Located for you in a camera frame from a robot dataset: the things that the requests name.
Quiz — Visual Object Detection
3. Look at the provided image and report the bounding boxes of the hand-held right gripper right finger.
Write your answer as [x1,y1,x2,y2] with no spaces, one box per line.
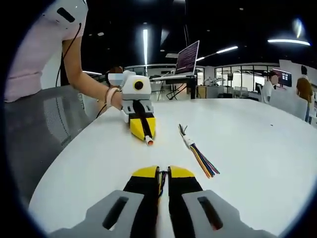
[167,165,278,238]

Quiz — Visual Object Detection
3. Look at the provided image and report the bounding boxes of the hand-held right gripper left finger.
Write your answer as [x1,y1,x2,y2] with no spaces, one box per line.
[48,165,162,238]

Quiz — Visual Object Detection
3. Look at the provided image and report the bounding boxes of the JST socket with black sleeve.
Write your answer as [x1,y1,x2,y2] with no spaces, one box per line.
[133,100,155,147]

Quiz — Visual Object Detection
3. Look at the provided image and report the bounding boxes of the JST connector with coloured wires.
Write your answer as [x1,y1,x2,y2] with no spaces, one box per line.
[156,170,170,208]
[187,141,221,179]

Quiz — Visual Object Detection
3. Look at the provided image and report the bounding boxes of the JST socket with dark wires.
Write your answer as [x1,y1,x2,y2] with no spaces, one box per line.
[177,123,193,147]

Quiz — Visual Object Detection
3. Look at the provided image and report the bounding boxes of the person's left hand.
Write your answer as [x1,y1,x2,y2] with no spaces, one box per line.
[111,92,124,112]

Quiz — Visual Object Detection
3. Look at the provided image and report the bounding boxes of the long ceiling light strip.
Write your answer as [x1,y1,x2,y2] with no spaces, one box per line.
[195,45,239,62]
[267,38,311,47]
[142,28,149,67]

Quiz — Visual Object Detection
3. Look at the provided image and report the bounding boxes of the laptop desk with black legs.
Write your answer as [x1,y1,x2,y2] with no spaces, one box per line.
[149,73,199,101]

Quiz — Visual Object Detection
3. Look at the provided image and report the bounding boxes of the open silver laptop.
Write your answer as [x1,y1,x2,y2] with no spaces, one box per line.
[151,40,201,80]

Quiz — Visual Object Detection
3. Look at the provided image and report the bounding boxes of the grey mesh office chair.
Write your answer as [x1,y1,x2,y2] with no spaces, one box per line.
[3,85,91,207]

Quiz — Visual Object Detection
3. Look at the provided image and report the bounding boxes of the white chest device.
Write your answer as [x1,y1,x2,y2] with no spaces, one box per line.
[40,0,89,33]

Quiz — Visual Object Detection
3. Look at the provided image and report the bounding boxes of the light grey chair back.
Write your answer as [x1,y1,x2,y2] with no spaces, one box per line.
[268,91,308,121]

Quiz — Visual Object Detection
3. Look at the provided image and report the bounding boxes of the dark computer monitor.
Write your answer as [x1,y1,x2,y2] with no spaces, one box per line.
[272,68,293,88]

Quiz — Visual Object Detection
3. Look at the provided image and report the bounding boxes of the pale pink wrist bracelet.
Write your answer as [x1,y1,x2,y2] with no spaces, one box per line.
[104,87,120,106]

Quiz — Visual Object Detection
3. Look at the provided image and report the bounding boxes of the black hanging cables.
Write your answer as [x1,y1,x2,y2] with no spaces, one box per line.
[165,82,187,101]

